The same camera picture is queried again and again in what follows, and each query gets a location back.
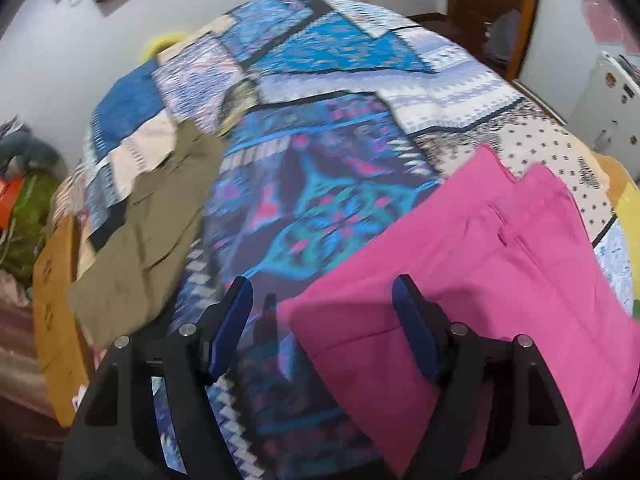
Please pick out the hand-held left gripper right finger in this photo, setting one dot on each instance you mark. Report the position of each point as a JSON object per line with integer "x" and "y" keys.
{"x": 412, "y": 325}

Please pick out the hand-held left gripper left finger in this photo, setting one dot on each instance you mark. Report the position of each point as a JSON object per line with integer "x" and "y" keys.
{"x": 232, "y": 325}

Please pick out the pink pants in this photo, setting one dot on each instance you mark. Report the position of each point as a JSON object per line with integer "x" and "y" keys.
{"x": 500, "y": 310}

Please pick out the olive green pants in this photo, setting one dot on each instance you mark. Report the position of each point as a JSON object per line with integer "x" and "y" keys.
{"x": 145, "y": 240}

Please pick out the patchwork patterned blanket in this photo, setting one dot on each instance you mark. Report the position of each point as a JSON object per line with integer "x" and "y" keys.
{"x": 325, "y": 160}

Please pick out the striped pink sheet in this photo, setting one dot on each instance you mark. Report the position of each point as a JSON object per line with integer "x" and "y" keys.
{"x": 67, "y": 195}

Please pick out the yellow bed sheet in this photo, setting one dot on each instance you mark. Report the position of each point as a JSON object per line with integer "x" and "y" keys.
{"x": 627, "y": 210}

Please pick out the orange box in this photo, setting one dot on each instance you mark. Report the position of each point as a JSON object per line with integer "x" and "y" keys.
{"x": 10, "y": 202}

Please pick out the grey plush toy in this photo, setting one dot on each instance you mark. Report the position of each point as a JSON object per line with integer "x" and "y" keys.
{"x": 30, "y": 152}

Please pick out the white appliance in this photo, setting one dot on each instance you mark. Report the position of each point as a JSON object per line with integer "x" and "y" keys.
{"x": 600, "y": 105}

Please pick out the yellow curved object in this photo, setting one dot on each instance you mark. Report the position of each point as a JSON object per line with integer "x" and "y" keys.
{"x": 162, "y": 42}

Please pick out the grey hanging cloth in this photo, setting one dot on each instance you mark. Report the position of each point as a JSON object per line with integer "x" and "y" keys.
{"x": 502, "y": 40}

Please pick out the frosted wardrobe sliding door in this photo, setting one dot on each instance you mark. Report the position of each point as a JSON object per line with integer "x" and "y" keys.
{"x": 565, "y": 35}

